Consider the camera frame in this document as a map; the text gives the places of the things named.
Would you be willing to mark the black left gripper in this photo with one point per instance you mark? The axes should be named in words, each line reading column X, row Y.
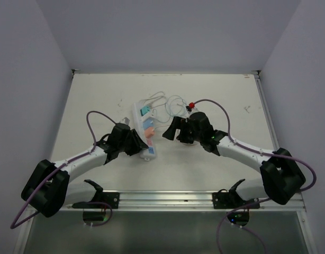
column 138, row 144

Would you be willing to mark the orange charger plug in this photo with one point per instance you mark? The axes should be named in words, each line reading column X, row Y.
column 150, row 132

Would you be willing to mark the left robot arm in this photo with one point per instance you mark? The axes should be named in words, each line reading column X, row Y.
column 47, row 187

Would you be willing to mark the teal dual usb charger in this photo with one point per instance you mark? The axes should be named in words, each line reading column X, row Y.
column 145, row 110

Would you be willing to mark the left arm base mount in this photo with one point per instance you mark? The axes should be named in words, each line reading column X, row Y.
column 98, row 205

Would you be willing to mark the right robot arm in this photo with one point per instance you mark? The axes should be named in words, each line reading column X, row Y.
column 280, row 177

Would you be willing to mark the aluminium table rail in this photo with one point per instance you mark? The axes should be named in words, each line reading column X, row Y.
column 189, row 201

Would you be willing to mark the white power strip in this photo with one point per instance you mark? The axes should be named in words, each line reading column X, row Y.
column 150, row 153

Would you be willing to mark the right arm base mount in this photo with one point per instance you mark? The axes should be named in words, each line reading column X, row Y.
column 229, row 199

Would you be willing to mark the light blue charger plug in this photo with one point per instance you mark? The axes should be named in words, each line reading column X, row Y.
column 148, row 123

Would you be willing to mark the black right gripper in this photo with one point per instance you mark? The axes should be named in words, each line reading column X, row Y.
column 177, row 124

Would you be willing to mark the right side aluminium rail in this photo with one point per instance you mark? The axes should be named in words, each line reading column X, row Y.
column 269, row 121

